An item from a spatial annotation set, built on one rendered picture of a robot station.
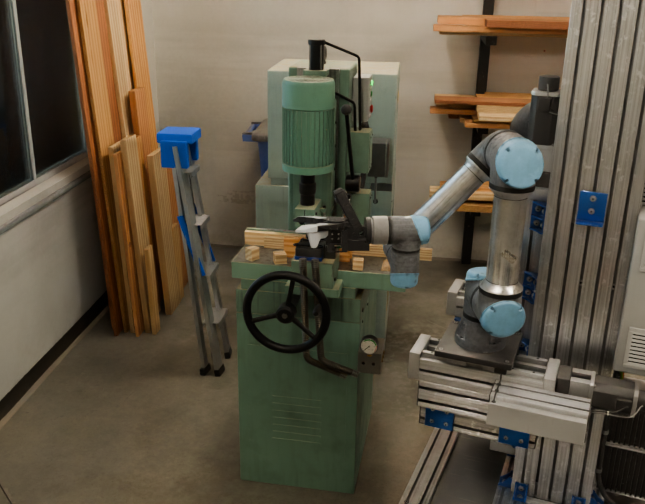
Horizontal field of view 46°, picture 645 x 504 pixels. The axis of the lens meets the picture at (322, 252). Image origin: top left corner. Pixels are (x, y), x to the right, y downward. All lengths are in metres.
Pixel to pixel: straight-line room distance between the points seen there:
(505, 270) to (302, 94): 0.90
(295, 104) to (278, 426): 1.17
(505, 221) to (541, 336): 0.55
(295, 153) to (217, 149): 2.66
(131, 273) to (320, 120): 1.80
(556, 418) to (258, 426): 1.18
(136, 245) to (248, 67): 1.58
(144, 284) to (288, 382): 1.51
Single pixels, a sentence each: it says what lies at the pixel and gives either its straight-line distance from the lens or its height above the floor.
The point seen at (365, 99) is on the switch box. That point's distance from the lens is 2.85.
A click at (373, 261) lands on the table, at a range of 2.66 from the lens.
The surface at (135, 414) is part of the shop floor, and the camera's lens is 3.53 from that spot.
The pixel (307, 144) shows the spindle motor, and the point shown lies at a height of 1.30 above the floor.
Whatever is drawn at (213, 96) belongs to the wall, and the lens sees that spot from 5.14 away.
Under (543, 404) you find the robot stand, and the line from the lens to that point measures 2.23.
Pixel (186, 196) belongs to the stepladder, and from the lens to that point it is 3.46.
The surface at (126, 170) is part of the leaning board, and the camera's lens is 3.92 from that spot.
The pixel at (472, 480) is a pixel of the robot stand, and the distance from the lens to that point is 2.80.
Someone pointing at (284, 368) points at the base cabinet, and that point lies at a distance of 2.77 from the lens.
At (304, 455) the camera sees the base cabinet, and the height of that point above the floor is 0.15.
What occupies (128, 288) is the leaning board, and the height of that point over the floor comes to 0.26.
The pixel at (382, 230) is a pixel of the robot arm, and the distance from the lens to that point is 1.96.
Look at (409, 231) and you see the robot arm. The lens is 1.98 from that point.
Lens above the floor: 1.87
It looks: 21 degrees down
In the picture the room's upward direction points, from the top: 1 degrees clockwise
